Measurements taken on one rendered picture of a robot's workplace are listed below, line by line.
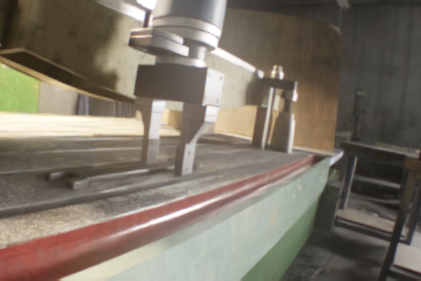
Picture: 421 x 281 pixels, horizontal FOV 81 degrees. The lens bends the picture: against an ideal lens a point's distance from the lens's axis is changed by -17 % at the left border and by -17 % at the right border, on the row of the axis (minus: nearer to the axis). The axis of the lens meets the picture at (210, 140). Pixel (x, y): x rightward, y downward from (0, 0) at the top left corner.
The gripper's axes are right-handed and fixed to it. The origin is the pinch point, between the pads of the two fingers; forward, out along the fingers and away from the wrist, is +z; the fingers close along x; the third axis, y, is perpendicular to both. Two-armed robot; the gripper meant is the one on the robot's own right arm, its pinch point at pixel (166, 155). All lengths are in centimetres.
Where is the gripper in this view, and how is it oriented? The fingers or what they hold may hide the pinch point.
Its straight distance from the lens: 44.4
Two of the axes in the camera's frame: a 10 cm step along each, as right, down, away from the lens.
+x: -8.5, -1.8, 4.9
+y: 5.0, -0.1, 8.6
